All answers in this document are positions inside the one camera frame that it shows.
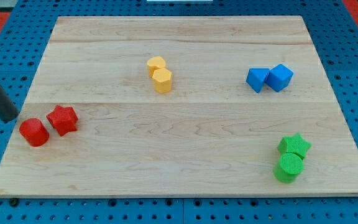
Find red star block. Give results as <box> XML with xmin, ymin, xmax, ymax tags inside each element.
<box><xmin>46</xmin><ymin>105</ymin><xmax>78</xmax><ymax>136</ymax></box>

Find green star block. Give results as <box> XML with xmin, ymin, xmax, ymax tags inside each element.
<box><xmin>277</xmin><ymin>133</ymin><xmax>312</xmax><ymax>160</ymax></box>

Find wooden board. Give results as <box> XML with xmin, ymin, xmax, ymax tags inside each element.
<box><xmin>0</xmin><ymin>16</ymin><xmax>358</xmax><ymax>198</ymax></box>

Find yellow hexagon block front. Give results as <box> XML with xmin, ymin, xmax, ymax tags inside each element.
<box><xmin>152</xmin><ymin>68</ymin><xmax>172</xmax><ymax>93</ymax></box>

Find blue triangle block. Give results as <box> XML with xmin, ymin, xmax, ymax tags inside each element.
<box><xmin>246</xmin><ymin>68</ymin><xmax>270</xmax><ymax>93</ymax></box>

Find blue cube block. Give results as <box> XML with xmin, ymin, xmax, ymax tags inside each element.
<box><xmin>265</xmin><ymin>64</ymin><xmax>293</xmax><ymax>92</ymax></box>

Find green cylinder block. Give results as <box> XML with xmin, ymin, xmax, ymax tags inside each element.
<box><xmin>273</xmin><ymin>152</ymin><xmax>304</xmax><ymax>184</ymax></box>

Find red cylinder block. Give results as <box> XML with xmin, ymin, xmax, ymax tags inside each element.
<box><xmin>19</xmin><ymin>118</ymin><xmax>49</xmax><ymax>147</ymax></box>

